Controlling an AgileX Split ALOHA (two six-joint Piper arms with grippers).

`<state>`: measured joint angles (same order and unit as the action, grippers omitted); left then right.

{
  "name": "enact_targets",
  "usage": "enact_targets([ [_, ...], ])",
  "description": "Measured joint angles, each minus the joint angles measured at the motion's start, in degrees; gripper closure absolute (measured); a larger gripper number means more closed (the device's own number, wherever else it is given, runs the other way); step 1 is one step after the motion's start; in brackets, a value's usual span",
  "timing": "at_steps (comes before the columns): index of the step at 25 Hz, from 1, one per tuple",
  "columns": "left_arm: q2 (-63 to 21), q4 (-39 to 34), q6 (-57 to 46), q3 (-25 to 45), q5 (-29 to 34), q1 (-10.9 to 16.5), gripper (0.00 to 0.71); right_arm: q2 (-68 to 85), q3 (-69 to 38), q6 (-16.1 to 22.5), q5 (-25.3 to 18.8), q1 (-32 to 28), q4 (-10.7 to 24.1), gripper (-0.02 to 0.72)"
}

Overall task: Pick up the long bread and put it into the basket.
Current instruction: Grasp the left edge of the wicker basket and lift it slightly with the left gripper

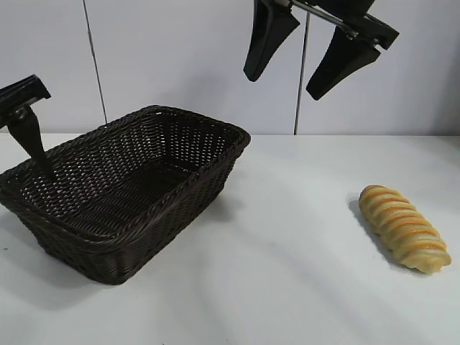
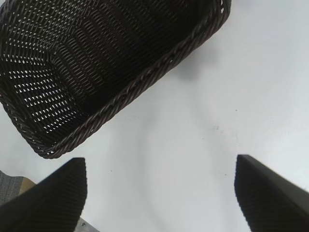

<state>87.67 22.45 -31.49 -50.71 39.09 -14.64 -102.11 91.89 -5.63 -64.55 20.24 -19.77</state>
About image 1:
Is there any dark brown woven basket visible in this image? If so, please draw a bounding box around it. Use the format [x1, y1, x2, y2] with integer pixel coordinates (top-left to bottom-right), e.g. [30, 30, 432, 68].
[0, 104, 252, 287]

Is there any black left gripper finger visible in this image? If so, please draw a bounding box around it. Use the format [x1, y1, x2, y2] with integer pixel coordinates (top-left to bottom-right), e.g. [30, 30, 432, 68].
[9, 106, 55, 180]

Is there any long twisted striped bread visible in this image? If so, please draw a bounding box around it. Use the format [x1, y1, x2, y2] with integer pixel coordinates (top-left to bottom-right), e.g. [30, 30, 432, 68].
[358, 183, 452, 275]

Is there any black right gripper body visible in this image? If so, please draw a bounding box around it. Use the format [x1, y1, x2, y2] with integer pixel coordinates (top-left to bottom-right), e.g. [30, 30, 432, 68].
[289, 0, 400, 50]

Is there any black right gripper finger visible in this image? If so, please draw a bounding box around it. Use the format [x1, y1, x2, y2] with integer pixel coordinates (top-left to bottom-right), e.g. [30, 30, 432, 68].
[243, 0, 301, 83]
[305, 27, 381, 101]

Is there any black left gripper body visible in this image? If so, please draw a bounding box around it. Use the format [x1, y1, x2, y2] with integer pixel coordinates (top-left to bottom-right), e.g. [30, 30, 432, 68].
[0, 74, 51, 127]

